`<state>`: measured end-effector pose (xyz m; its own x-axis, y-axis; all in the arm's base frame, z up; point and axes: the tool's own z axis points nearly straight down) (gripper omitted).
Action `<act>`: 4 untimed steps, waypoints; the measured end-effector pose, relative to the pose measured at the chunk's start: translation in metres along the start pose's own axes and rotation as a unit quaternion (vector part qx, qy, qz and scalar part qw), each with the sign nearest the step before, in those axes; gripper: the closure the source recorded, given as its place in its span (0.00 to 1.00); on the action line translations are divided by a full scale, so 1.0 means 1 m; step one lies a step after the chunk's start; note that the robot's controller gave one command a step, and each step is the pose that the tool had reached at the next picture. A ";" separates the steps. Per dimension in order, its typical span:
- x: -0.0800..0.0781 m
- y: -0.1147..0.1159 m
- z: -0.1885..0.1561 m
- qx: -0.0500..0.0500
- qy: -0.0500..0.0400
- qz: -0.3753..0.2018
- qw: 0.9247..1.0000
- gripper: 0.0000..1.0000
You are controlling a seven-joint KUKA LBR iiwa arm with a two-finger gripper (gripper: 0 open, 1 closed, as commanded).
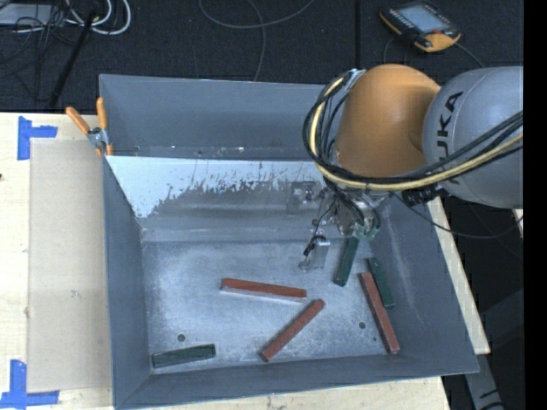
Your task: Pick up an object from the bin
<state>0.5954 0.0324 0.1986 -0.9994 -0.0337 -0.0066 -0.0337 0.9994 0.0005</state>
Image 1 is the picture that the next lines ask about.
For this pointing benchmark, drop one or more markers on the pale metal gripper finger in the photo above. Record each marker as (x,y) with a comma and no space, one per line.
(301,197)
(317,254)

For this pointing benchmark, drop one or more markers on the dark green flat block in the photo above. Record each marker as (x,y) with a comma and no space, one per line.
(184,355)
(381,282)
(347,261)

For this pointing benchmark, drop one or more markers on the red-brown flat block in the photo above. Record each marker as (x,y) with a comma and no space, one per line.
(294,329)
(378,312)
(262,290)

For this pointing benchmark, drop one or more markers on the grey metal bin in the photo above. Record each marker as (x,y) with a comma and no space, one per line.
(222,263)

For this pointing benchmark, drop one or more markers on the pale wood flat board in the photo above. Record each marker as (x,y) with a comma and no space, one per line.
(64,271)

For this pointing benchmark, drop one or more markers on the black cylinder on white bracket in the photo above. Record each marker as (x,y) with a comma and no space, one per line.
(423,196)

